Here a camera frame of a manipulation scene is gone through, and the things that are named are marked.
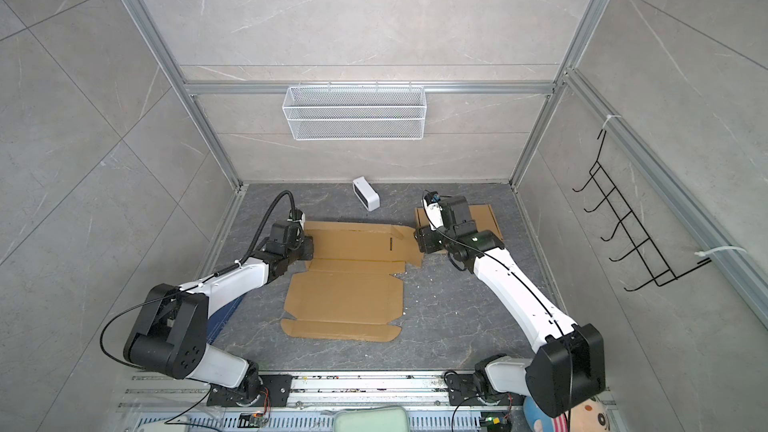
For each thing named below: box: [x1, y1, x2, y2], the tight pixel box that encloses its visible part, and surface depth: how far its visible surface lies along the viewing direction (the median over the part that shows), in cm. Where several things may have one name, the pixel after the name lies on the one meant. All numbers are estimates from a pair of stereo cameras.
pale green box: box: [334, 406, 410, 432], surface depth 68 cm
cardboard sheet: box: [281, 221, 425, 342], surface depth 90 cm
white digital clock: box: [352, 176, 380, 212], surface depth 110 cm
